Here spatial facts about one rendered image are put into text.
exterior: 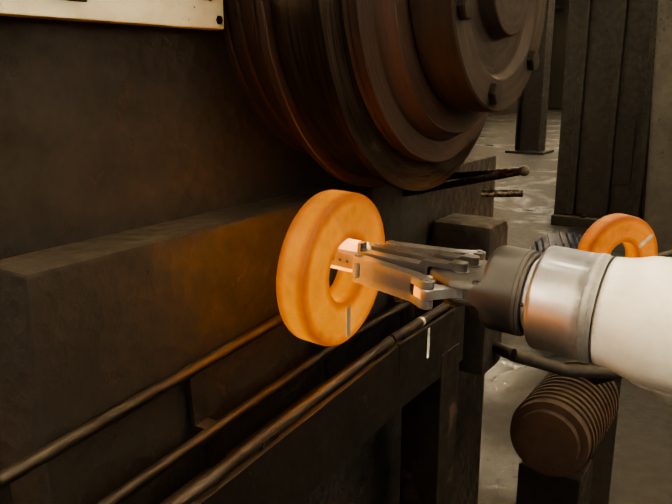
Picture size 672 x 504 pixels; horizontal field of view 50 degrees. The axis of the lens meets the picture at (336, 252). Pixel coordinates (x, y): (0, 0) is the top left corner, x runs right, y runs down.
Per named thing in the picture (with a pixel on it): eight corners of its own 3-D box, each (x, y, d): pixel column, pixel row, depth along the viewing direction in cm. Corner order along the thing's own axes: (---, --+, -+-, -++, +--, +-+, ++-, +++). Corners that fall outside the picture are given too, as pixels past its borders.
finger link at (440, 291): (487, 301, 63) (464, 319, 58) (432, 289, 65) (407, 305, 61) (490, 275, 62) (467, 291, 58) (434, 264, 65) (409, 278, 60)
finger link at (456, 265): (467, 303, 64) (461, 307, 63) (359, 279, 70) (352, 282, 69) (471, 261, 63) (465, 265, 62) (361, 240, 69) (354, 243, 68)
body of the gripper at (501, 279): (513, 351, 59) (412, 325, 63) (545, 322, 66) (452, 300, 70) (523, 264, 57) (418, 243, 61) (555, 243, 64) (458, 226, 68)
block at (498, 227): (421, 364, 116) (425, 218, 110) (442, 348, 122) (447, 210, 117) (483, 379, 110) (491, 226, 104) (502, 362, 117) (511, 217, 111)
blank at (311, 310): (271, 209, 64) (301, 214, 63) (360, 175, 77) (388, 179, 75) (276, 363, 69) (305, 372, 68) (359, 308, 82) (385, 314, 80)
